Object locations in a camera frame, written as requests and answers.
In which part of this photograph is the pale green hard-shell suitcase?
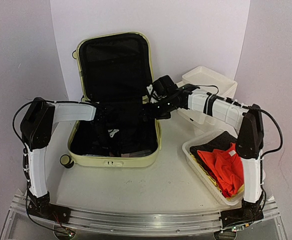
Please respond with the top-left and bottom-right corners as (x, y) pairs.
(60, 32), (162, 168)

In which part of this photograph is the white three-drawer storage cabinet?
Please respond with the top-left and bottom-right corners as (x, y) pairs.
(177, 66), (238, 131)

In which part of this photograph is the black garment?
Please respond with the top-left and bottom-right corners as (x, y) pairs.
(190, 131), (237, 166)

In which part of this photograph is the white perforated plastic basket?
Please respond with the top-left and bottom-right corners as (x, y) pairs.
(182, 128), (244, 206)

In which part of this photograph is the orange red garment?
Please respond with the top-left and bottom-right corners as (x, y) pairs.
(197, 142), (244, 195)

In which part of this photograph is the yellow garment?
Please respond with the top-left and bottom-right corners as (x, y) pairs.
(190, 153), (244, 200)

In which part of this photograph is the white grey tube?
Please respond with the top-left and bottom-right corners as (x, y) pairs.
(82, 154), (107, 158)

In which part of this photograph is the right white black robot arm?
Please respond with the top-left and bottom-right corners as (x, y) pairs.
(146, 81), (266, 231)

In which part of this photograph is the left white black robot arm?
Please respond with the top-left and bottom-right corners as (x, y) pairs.
(16, 97), (112, 225)

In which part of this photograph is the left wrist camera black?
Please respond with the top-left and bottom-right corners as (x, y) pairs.
(107, 128), (119, 138)

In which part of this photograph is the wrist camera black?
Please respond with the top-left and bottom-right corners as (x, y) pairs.
(107, 128), (119, 138)
(146, 75), (178, 103)

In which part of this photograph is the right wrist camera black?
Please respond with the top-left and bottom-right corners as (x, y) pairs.
(146, 75), (178, 103)

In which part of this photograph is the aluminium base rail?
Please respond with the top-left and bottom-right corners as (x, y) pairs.
(9, 193), (280, 240)

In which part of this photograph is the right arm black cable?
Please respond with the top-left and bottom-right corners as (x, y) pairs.
(195, 84), (285, 208)

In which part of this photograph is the left base black cable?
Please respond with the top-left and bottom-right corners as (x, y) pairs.
(23, 197), (61, 235)

